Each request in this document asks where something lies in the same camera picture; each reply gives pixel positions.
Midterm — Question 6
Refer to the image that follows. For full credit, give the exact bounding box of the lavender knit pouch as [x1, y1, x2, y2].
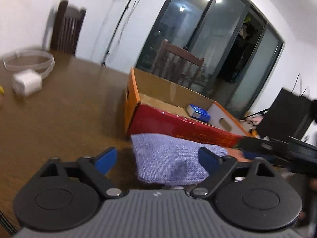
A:
[131, 133, 228, 186]

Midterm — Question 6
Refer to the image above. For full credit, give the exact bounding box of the blue tissue pack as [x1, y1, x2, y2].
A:
[186, 104, 211, 123]

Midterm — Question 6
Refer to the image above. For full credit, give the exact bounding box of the black paper bag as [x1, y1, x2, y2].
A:
[256, 89, 316, 142]

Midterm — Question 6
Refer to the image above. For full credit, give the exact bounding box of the red orange cardboard box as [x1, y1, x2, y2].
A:
[125, 68, 250, 148]

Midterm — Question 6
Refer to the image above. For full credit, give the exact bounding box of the dark wooden chair centre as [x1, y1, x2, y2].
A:
[151, 39, 205, 89]

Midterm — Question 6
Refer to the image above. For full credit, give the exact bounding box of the dark wooden chair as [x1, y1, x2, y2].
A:
[50, 0, 87, 55]
[151, 39, 205, 89]

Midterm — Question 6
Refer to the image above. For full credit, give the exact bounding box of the black sliding glass door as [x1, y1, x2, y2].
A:
[136, 0, 283, 118]

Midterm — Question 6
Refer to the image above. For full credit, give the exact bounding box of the dark wooden chair left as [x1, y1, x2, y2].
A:
[50, 0, 87, 55]

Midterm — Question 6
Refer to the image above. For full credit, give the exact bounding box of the studio light on stand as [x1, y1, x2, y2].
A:
[101, 0, 141, 67]

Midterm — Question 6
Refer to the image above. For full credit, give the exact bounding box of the white charger with cable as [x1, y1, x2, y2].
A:
[3, 50, 55, 97]

